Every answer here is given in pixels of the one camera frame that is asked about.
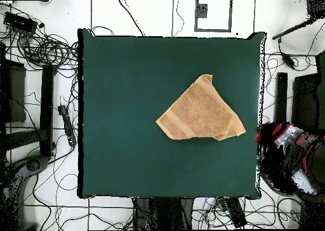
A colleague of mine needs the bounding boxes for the orange terry towel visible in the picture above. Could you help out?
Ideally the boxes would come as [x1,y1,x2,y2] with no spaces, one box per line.
[155,74,246,142]

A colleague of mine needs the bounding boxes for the black stand bar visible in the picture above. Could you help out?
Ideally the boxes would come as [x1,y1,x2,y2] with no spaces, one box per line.
[275,72,288,124]
[39,64,58,158]

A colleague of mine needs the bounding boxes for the dark box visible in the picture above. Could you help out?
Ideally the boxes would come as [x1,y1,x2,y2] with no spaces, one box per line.
[291,73,320,135]
[0,59,27,124]

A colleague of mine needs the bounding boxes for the black power adapter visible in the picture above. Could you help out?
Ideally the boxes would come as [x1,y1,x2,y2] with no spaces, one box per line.
[277,37,296,70]

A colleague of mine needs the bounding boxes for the black power strip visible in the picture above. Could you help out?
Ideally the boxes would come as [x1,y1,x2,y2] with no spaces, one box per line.
[224,197,248,228]
[57,104,77,147]

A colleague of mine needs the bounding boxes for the black tripod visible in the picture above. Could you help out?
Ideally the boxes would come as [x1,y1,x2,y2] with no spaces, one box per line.
[272,0,325,41]

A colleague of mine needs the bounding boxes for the dark green tablecloth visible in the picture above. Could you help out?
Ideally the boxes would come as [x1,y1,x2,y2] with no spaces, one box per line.
[77,29,266,199]

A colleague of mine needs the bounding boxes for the grey stand base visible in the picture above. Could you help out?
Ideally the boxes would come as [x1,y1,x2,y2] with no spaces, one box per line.
[0,154,51,230]

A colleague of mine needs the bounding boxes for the grey square frame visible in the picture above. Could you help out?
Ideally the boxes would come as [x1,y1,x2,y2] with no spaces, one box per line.
[194,0,233,33]

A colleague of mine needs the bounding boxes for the long black cable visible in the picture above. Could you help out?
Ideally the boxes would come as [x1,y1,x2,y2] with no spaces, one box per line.
[117,0,145,37]

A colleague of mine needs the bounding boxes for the tangled black cables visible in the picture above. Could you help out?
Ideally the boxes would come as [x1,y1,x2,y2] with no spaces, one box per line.
[0,2,79,73]

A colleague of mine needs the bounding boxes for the black network switch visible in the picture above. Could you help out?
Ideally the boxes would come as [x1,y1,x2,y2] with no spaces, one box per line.
[3,11,39,34]

